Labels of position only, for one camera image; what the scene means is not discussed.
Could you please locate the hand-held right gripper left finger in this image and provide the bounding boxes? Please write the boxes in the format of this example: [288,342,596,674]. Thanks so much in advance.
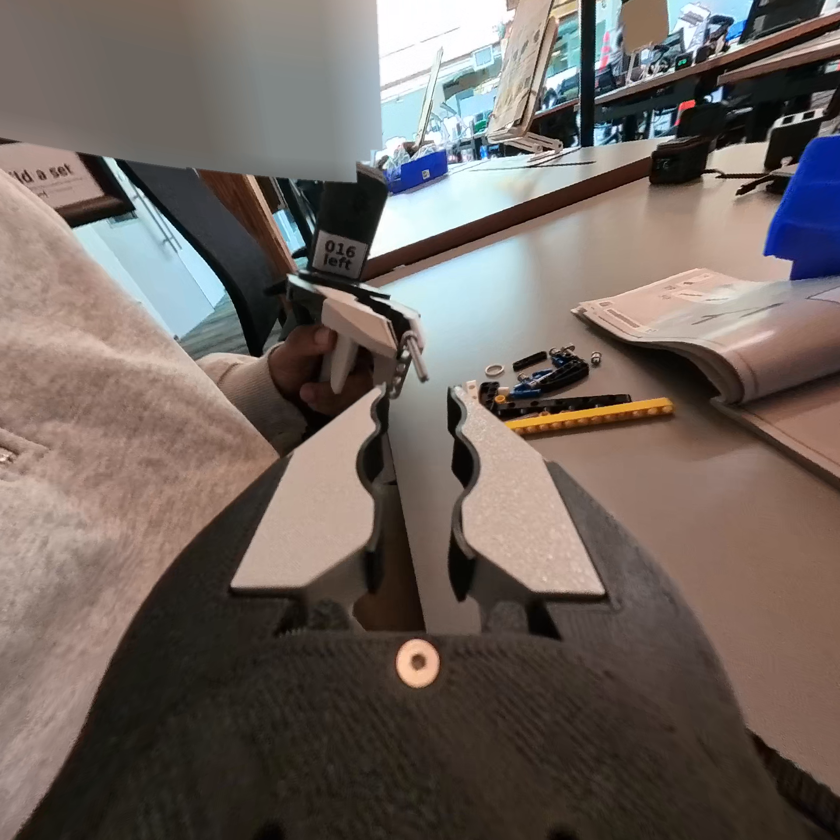
[230,384,395,614]

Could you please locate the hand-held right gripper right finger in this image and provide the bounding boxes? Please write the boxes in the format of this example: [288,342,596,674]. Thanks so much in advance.
[446,385,607,621]

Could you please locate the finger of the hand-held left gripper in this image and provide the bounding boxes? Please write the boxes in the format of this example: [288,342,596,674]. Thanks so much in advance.
[379,302,423,347]
[319,297,404,396]

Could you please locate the grey lego axle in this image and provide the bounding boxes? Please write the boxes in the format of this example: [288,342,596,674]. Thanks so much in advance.
[402,330,432,383]

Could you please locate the person's left forearm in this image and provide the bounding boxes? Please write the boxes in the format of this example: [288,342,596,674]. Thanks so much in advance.
[193,351,311,457]

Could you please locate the yellow lego beam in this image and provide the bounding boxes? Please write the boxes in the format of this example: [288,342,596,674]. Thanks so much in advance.
[504,397,676,438]

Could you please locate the long black lego beam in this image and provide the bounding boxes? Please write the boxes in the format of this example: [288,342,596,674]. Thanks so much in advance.
[492,392,634,421]

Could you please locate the lego instruction booklet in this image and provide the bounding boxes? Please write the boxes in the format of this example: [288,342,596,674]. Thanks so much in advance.
[571,266,840,490]

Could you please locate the person's left hand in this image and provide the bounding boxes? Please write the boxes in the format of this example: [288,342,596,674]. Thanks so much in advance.
[268,326,385,419]

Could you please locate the small blue parts bin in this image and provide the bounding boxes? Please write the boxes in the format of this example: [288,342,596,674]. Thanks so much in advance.
[386,147,450,196]

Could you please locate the black mesh office chair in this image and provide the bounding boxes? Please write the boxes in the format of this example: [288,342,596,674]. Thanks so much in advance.
[118,157,312,358]

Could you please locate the thin white panel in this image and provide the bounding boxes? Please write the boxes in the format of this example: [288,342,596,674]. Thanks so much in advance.
[413,46,447,153]

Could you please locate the white panel stand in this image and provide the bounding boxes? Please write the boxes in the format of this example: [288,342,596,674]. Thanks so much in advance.
[487,128,565,163]

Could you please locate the brown cardboard panel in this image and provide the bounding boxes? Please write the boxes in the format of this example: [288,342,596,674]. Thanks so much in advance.
[487,0,560,135]

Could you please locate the black pole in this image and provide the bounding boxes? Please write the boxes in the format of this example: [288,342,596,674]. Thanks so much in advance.
[577,0,598,148]

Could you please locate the brown framed sign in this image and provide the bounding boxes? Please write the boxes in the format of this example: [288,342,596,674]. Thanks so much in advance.
[0,141,137,228]

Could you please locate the background wooden desk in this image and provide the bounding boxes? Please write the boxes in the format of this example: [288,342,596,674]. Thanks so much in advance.
[594,10,840,112]

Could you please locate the large blue storage bin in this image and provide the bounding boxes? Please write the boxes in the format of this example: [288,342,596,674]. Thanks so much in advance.
[763,134,840,282]

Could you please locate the black device with white top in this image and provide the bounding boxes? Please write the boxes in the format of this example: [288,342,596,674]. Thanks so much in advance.
[764,112,829,173]

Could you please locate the wooden door frame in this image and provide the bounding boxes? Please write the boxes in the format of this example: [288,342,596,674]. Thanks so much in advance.
[197,169,299,277]

